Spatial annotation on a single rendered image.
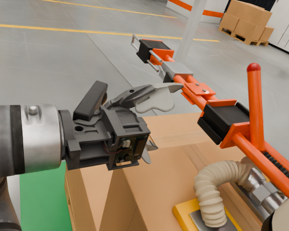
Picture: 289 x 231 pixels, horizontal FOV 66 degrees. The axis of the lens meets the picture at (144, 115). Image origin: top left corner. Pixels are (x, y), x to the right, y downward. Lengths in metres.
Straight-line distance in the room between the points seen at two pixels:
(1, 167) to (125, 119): 0.16
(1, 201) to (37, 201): 1.17
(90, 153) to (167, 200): 0.20
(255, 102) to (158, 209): 0.26
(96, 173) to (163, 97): 0.67
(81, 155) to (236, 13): 7.39
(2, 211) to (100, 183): 0.61
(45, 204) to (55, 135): 1.25
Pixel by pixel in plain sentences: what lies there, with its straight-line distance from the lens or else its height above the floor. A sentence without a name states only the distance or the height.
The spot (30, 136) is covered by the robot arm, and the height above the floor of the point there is 1.11.
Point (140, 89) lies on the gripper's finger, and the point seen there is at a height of 1.14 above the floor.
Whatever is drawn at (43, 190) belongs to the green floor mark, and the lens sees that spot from 1.59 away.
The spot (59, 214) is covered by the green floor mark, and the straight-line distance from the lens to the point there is 1.49.
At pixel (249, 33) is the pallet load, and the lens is 7.18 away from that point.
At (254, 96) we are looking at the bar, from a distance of 0.44.
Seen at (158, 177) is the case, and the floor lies 0.94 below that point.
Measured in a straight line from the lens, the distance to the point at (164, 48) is 0.70.
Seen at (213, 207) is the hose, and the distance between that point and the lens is 0.41.
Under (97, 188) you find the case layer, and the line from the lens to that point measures 0.93.
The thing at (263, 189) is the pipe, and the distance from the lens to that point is 0.45.
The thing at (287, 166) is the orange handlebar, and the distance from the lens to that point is 0.45.
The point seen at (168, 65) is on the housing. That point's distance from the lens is 0.61.
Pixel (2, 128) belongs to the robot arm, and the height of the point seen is 1.12.
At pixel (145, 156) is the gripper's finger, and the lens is 0.41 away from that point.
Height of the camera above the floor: 1.30
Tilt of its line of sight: 35 degrees down
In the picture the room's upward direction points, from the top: 17 degrees clockwise
